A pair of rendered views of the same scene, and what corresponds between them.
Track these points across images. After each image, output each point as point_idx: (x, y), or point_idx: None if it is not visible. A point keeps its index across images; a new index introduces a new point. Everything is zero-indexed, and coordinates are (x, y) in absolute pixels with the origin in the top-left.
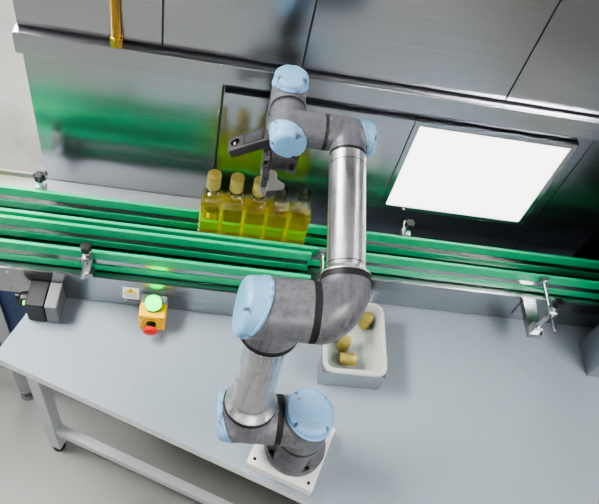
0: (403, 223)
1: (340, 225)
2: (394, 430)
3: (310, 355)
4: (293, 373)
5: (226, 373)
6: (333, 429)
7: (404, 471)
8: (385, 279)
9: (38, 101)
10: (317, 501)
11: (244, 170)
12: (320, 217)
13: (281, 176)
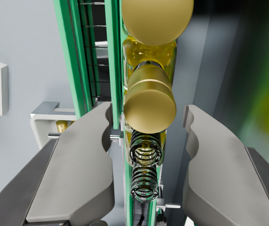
0: (172, 206)
1: None
2: (29, 147)
3: (66, 97)
4: (45, 83)
5: (19, 17)
6: (1, 114)
7: (5, 149)
8: (124, 171)
9: None
10: None
11: None
12: None
13: (239, 113)
